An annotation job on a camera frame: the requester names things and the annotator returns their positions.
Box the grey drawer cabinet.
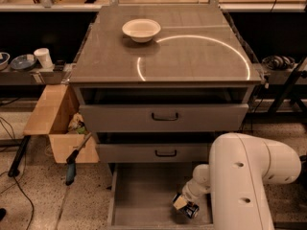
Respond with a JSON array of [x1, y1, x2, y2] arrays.
[[68, 4, 263, 230]]

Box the blue pepsi can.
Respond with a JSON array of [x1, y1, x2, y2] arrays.
[[178, 201, 200, 219]]

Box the white foam cup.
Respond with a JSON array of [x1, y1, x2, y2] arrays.
[[34, 48, 53, 68]]

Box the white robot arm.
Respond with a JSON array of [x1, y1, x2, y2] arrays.
[[173, 133, 301, 230]]

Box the grey middle drawer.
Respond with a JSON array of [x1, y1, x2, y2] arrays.
[[96, 132, 222, 163]]

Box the open cardboard box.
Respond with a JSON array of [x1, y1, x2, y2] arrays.
[[23, 84, 89, 163]]

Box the grey drawer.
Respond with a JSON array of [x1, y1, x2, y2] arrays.
[[96, 132, 222, 163], [80, 87, 248, 132], [107, 163, 215, 230]]

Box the grey bottom drawer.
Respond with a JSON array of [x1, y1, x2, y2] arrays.
[[107, 163, 215, 230]]

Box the black floor cable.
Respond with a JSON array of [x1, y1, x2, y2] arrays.
[[0, 115, 35, 230]]

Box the grey top drawer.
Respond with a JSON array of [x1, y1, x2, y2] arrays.
[[80, 87, 248, 132]]

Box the coiled black cable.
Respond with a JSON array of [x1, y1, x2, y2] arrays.
[[261, 55, 296, 71]]

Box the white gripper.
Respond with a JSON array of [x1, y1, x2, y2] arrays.
[[173, 179, 205, 210]]

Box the white bowl at edge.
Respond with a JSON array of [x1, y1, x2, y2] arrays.
[[0, 52, 11, 71]]

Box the black teal clamp tool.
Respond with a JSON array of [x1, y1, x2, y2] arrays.
[[65, 133, 92, 186]]

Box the blue grey bowl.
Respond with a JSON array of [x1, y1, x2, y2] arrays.
[[10, 54, 36, 71]]

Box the grey side shelf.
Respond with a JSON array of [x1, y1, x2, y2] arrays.
[[0, 64, 74, 85]]

